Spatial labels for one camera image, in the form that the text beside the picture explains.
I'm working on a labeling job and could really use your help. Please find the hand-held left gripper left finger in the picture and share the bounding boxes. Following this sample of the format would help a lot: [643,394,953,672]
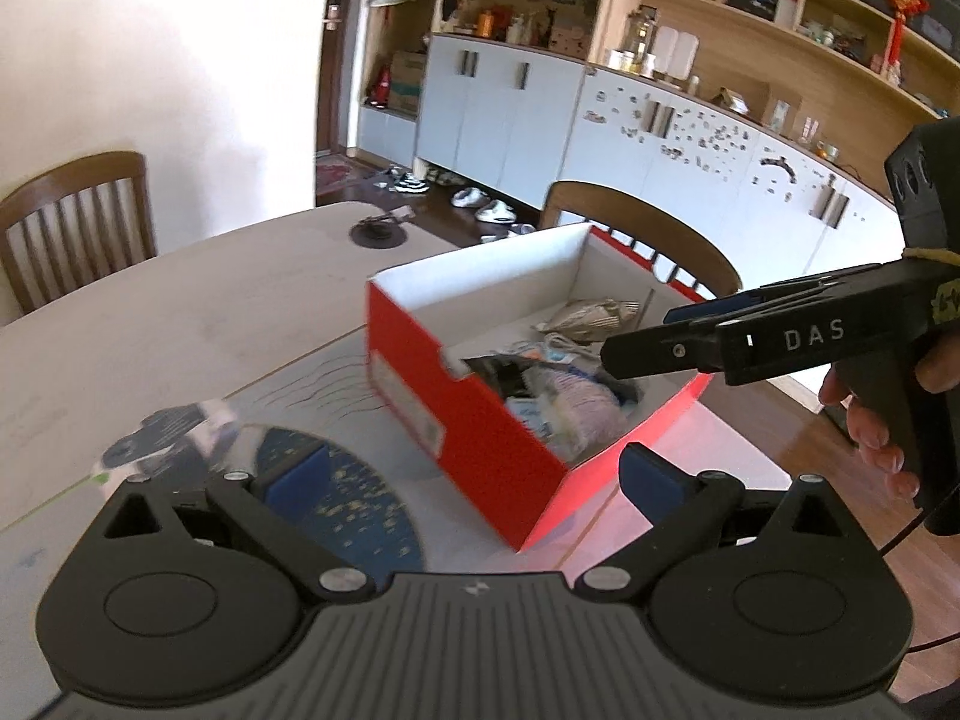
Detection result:
[103,444,374,604]

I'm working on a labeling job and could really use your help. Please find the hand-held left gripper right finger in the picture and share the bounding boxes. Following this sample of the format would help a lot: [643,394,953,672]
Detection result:
[574,442,845,604]

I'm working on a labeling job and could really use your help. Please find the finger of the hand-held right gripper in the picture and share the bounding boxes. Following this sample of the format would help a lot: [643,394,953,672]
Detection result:
[666,262,882,327]
[600,317,725,383]

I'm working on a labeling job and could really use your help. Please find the pink bread packet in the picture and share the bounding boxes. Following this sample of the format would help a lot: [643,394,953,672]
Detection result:
[525,364,625,460]

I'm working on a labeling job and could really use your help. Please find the grey white snack packet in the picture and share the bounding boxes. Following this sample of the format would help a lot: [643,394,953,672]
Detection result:
[91,399,242,482]

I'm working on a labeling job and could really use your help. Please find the red shoe box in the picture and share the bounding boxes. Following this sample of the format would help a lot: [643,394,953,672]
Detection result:
[365,223,715,552]

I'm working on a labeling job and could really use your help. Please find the black snack packet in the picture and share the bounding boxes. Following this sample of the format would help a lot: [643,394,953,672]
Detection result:
[465,355,530,400]

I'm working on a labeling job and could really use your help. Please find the person's right hand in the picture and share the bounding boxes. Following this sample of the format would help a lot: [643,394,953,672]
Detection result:
[817,307,960,500]

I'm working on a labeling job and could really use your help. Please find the round blue placemat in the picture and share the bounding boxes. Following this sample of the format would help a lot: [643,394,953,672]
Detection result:
[247,424,427,575]

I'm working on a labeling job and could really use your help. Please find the wooden curved chair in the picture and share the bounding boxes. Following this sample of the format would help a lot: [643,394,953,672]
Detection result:
[541,180,743,301]

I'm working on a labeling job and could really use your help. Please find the clear glass jar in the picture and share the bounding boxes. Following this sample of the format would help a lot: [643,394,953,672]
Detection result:
[628,7,657,61]

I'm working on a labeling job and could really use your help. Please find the patterned floor rug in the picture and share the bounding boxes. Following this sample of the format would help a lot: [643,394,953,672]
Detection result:
[315,154,353,200]

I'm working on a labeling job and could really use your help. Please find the cardboard box with print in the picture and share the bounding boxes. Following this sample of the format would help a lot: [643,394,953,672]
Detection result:
[388,51,427,115]

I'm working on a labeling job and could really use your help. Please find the wooden slat chair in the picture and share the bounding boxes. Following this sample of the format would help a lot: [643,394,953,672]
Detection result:
[0,151,157,316]

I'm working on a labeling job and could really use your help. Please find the black cable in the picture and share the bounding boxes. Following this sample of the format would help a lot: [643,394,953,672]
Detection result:
[877,508,960,653]

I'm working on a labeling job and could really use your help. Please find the black round cable grommet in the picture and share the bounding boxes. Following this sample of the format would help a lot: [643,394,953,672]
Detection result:
[350,208,412,245]

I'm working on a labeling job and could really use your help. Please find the white wooden wall cabinet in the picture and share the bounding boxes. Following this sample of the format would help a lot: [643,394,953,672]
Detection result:
[356,0,960,301]

